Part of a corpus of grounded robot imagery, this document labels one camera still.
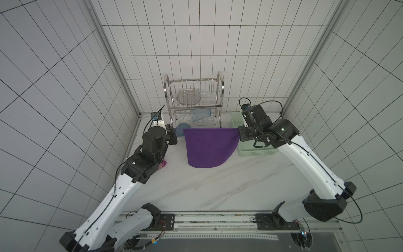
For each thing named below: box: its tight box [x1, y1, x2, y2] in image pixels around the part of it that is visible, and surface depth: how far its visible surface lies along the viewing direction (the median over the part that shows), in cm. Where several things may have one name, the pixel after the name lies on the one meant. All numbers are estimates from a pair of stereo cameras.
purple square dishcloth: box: [174, 127, 240, 169], surface depth 76 cm
